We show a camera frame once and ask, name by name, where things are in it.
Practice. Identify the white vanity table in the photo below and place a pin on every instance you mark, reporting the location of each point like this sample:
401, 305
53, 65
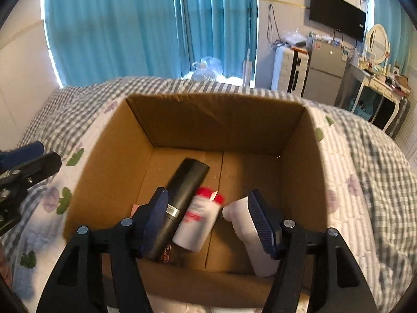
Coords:
381, 94

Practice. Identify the oval vanity mirror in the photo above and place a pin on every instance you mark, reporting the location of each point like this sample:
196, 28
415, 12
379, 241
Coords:
378, 44

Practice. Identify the white bottle red cap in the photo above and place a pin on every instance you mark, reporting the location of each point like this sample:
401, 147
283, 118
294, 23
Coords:
198, 221

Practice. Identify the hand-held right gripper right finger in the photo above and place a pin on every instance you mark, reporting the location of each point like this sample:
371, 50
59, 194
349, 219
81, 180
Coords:
262, 221

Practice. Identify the silver mini fridge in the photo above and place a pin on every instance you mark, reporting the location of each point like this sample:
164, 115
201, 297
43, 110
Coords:
324, 70

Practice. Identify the clear plastic water jug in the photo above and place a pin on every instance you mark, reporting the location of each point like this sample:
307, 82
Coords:
203, 70

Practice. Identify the white suitcase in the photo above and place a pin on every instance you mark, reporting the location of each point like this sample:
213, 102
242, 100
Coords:
290, 70

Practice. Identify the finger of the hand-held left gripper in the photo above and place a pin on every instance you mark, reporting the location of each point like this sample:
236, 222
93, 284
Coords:
35, 169
26, 152

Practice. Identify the clear plastic bag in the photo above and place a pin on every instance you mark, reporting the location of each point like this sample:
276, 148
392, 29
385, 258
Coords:
295, 37

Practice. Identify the white plastic device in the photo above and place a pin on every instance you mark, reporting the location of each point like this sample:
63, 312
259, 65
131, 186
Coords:
251, 238

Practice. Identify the brown cardboard box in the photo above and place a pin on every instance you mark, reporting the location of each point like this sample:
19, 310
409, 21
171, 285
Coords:
208, 156

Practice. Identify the black cylindrical bottle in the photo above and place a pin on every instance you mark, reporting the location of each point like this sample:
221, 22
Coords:
182, 202

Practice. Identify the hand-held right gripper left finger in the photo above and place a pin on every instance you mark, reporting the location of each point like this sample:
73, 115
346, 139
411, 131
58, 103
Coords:
155, 216

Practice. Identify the teal curtain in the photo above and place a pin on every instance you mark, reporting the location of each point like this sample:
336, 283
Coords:
150, 22

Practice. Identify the black wall television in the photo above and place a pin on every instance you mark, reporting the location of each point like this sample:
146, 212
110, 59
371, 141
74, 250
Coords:
337, 13

